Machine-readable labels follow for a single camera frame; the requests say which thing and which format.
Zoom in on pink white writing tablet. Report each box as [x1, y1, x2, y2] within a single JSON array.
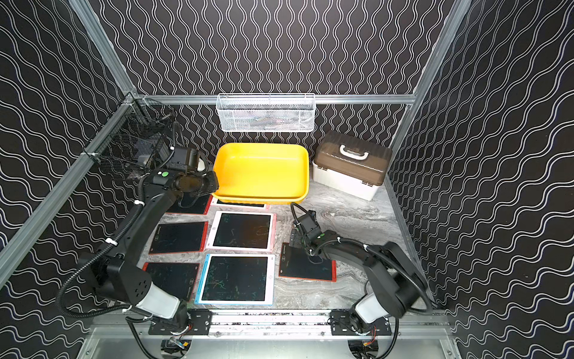
[[211, 198, 269, 210], [206, 211, 277, 253]]

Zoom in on yellow storage tray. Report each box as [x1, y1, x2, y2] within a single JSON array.
[[213, 143, 309, 205]]

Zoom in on blue white writing tablet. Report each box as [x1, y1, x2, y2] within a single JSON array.
[[194, 254, 276, 306]]

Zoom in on large red writing tablet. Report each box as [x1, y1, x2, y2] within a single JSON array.
[[143, 263, 200, 302]]

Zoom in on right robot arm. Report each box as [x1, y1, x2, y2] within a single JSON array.
[[290, 203, 433, 335]]

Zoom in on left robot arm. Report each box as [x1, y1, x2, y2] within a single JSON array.
[[55, 121, 218, 334]]

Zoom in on brown white storage case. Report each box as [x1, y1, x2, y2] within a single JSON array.
[[312, 131, 393, 201]]

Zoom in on black wire wall basket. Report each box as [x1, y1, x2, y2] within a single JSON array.
[[91, 100, 176, 182]]

